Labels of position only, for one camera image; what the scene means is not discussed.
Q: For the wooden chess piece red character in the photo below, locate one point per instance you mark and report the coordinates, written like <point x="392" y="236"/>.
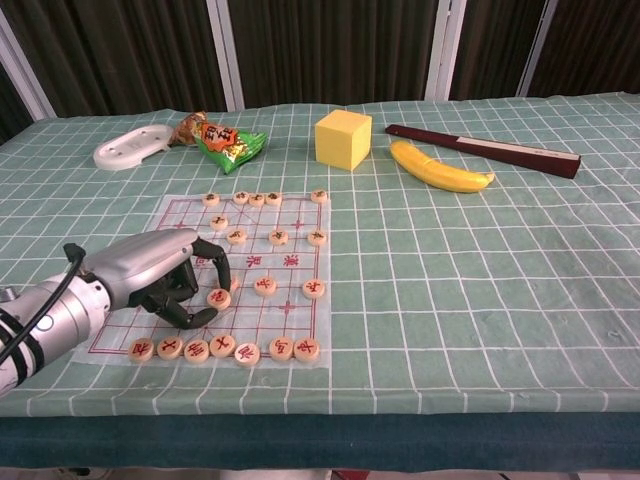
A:
<point x="313" y="288"/>
<point x="170" y="347"/>
<point x="222" y="345"/>
<point x="196" y="350"/>
<point x="219" y="299"/>
<point x="141" y="350"/>
<point x="246" y="354"/>
<point x="265" y="286"/>
<point x="281" y="348"/>
<point x="306" y="349"/>

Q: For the green orange snack bag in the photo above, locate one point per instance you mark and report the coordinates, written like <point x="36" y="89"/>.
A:
<point x="225" y="145"/>

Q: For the green checked tablecloth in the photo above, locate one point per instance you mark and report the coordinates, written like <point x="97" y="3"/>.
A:
<point x="450" y="275"/>

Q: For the white partition frame post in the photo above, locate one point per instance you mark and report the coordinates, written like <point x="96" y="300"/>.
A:
<point x="25" y="82"/>
<point x="445" y="50"/>
<point x="537" y="50"/>
<point x="226" y="55"/>

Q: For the wooden chess piece black character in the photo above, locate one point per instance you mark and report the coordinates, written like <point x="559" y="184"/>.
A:
<point x="256" y="199"/>
<point x="210" y="199"/>
<point x="236" y="236"/>
<point x="241" y="197"/>
<point x="219" y="221"/>
<point x="319" y="195"/>
<point x="316" y="237"/>
<point x="273" y="198"/>
<point x="278" y="237"/>

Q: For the yellow toy banana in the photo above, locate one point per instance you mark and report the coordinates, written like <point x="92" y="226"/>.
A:
<point x="435" y="170"/>

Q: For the translucent Chinese chess board sheet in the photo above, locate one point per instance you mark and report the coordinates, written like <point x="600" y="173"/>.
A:
<point x="290" y="320"/>

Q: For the yellow foam cube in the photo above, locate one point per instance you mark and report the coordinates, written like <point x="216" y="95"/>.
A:
<point x="342" y="142"/>

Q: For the dark red folding fan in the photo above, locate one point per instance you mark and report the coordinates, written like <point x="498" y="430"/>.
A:
<point x="500" y="150"/>

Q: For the dark slatted partition panel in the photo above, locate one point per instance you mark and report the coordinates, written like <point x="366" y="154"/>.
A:
<point x="495" y="45"/>
<point x="10" y="110"/>
<point x="330" y="50"/>
<point x="125" y="50"/>
<point x="595" y="45"/>

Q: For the white oval plastic dish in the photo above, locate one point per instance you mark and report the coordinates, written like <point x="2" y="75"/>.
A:
<point x="132" y="147"/>

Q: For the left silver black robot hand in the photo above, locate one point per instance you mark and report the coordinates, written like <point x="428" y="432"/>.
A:
<point x="145" y="265"/>

